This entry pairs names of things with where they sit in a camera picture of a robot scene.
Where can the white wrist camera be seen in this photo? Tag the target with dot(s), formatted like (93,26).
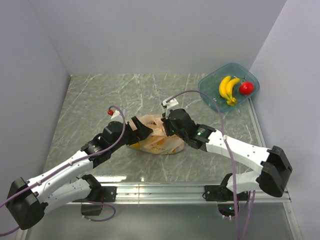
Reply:
(116,115)
(170,104)

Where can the blue transparent plastic container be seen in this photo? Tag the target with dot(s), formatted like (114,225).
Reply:
(210,86)

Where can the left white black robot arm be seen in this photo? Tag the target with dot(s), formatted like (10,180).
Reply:
(29,200)

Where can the yellow toy banana bunch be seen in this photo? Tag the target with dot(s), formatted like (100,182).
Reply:
(226,89)

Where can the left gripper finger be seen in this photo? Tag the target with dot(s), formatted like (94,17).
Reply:
(141,129)
(140,142)

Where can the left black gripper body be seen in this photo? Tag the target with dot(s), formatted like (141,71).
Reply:
(125,139)

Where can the translucent printed plastic bag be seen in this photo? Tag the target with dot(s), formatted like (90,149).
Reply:
(158,142)

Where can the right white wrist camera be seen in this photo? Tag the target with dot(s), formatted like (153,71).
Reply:
(170,104)

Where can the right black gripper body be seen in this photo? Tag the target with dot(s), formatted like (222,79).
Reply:
(178,133)

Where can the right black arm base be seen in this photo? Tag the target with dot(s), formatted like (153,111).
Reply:
(220,194)

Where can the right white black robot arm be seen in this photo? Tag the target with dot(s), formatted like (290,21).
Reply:
(270,167)

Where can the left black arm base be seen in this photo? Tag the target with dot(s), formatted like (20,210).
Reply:
(93,204)

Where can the red toy apple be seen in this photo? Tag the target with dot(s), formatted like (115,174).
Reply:
(246,88)

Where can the aluminium mounting rail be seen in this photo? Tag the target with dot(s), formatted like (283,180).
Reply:
(160,197)

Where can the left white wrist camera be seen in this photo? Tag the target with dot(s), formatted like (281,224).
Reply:
(116,115)

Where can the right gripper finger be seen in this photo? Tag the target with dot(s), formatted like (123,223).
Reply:
(167,126)
(192,141)

